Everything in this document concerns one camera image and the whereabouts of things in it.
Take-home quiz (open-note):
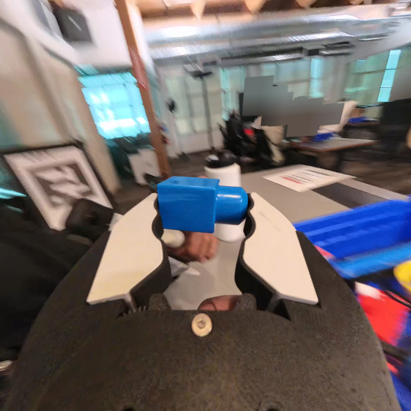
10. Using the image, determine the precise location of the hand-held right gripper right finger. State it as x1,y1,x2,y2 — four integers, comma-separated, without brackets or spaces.
234,191,320,311

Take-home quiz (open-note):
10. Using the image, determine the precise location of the black wall panel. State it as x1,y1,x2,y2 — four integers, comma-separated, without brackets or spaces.
53,5,94,44

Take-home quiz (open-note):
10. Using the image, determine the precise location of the person's left hand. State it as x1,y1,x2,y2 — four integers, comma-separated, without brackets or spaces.
168,231,220,263

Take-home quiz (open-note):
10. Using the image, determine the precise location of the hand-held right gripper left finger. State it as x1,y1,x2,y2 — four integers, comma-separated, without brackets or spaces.
86,192,173,311

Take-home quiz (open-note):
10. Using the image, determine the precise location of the wooden office desk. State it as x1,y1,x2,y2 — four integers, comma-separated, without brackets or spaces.
290,138,376,167

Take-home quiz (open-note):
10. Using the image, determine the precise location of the white water bottle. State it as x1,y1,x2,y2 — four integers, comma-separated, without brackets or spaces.
204,153,247,243

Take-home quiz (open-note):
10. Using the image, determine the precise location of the wooden post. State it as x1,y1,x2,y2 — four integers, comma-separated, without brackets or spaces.
115,0,172,180

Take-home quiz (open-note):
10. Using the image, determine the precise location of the black floor lamp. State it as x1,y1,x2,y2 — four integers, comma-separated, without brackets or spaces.
185,63,222,151

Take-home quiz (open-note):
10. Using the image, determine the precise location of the blue plastic block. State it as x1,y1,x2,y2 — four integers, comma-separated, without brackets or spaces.
157,176,249,234

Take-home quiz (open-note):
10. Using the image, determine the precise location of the printed paper sheet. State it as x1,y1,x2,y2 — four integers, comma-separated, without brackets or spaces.
263,165,355,192

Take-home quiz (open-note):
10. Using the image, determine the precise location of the white recycling bin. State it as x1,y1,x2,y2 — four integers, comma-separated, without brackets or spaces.
128,149,161,185

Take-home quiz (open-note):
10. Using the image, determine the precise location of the silver ventilation duct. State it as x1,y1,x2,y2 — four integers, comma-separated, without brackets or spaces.
144,10,411,61

